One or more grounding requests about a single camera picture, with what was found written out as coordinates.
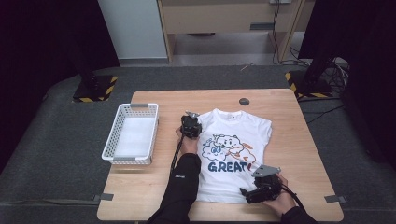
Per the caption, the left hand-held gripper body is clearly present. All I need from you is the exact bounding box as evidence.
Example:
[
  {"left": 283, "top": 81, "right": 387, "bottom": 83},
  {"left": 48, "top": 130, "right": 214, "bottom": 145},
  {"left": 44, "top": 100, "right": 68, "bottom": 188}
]
[{"left": 179, "top": 110, "right": 204, "bottom": 140}]

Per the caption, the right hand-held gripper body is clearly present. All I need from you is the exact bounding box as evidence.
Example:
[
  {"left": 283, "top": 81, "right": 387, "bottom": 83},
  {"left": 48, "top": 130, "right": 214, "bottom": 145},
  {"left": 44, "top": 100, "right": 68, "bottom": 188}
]
[{"left": 250, "top": 164, "right": 283, "bottom": 203}]

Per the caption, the person's left hand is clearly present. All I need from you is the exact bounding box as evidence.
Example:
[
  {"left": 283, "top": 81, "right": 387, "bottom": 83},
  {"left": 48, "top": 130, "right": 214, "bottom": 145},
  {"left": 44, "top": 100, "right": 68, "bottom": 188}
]
[{"left": 175, "top": 126, "right": 201, "bottom": 156}]

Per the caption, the person's right hand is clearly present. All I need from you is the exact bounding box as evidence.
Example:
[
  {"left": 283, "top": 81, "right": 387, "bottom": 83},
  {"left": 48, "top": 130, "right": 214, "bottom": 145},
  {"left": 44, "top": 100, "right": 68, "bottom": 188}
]
[{"left": 262, "top": 173, "right": 297, "bottom": 219}]

